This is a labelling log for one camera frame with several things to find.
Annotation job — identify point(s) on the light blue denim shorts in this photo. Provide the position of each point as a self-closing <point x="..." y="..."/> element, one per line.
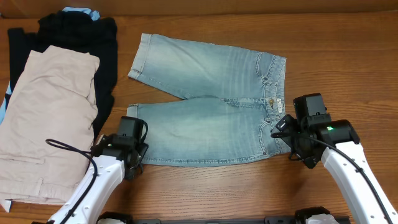
<point x="228" y="102"/>

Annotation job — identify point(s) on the black garment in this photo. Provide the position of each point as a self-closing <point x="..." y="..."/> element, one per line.
<point x="75" y="31"/>

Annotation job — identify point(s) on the light blue garment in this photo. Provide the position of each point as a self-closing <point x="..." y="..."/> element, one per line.
<point x="16" y="181"/>

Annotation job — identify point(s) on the beige folded shorts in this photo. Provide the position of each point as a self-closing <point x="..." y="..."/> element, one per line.
<point x="54" y="99"/>

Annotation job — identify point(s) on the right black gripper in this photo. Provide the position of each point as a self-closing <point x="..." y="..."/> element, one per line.
<point x="311" y="157"/>

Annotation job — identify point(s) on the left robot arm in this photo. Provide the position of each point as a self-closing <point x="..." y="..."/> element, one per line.
<point x="113" y="159"/>

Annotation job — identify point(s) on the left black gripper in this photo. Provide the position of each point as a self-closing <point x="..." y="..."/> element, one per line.
<point x="134" y="165"/>

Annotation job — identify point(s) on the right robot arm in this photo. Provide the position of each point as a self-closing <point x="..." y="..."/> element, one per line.
<point x="337" y="146"/>

